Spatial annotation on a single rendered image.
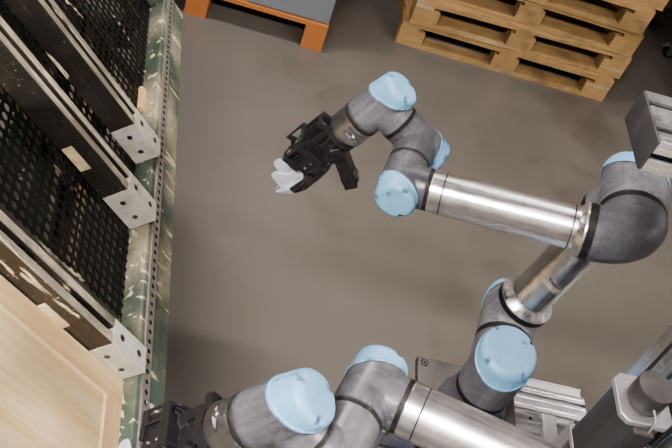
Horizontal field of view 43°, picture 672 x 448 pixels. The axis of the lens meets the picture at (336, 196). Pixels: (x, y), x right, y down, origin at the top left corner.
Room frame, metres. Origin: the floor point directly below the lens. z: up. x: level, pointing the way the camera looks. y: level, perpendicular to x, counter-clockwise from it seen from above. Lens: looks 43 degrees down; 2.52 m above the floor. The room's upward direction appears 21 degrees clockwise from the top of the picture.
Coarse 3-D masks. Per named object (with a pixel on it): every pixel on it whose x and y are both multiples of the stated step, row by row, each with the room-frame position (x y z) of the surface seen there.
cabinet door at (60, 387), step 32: (0, 288) 0.85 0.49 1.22; (0, 320) 0.80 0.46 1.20; (32, 320) 0.86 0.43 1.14; (0, 352) 0.75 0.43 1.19; (32, 352) 0.81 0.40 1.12; (64, 352) 0.87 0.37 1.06; (0, 384) 0.70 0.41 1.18; (32, 384) 0.76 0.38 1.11; (64, 384) 0.82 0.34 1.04; (96, 384) 0.88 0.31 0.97; (0, 416) 0.66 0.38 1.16; (32, 416) 0.71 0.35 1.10; (64, 416) 0.76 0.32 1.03; (96, 416) 0.83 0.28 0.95
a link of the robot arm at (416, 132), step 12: (408, 120) 1.23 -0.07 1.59; (420, 120) 1.25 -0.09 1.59; (396, 132) 1.22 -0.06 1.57; (408, 132) 1.22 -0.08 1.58; (420, 132) 1.23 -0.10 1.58; (432, 132) 1.25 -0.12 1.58; (396, 144) 1.20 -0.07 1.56; (408, 144) 1.19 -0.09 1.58; (420, 144) 1.20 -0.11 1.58; (432, 144) 1.22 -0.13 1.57; (444, 144) 1.25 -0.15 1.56; (432, 156) 1.21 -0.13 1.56; (444, 156) 1.23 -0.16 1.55
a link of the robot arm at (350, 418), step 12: (336, 408) 0.61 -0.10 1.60; (348, 408) 0.61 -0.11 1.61; (360, 408) 0.62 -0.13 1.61; (336, 420) 0.59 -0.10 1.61; (348, 420) 0.60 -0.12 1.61; (360, 420) 0.60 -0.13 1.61; (372, 420) 0.61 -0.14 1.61; (336, 432) 0.57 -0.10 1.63; (348, 432) 0.58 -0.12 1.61; (360, 432) 0.59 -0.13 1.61; (372, 432) 0.60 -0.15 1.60; (324, 444) 0.54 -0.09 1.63; (336, 444) 0.55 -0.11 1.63; (348, 444) 0.56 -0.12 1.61; (360, 444) 0.57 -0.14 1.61; (372, 444) 0.59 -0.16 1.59
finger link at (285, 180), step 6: (276, 174) 1.21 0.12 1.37; (282, 174) 1.21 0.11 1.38; (288, 174) 1.22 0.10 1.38; (294, 174) 1.22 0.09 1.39; (300, 174) 1.22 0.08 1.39; (276, 180) 1.21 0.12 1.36; (282, 180) 1.21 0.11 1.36; (288, 180) 1.22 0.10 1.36; (294, 180) 1.22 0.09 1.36; (300, 180) 1.21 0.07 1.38; (282, 186) 1.22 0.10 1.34; (288, 186) 1.21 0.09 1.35; (276, 192) 1.23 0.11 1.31; (282, 192) 1.22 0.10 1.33; (288, 192) 1.21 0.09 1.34
